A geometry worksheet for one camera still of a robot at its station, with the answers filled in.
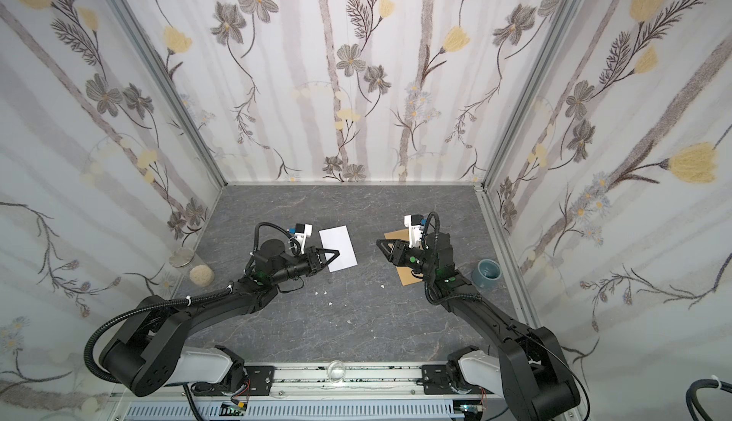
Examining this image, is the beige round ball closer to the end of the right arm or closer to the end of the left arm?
the end of the left arm

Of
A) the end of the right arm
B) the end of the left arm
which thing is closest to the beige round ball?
the end of the left arm

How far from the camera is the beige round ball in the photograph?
91 centimetres
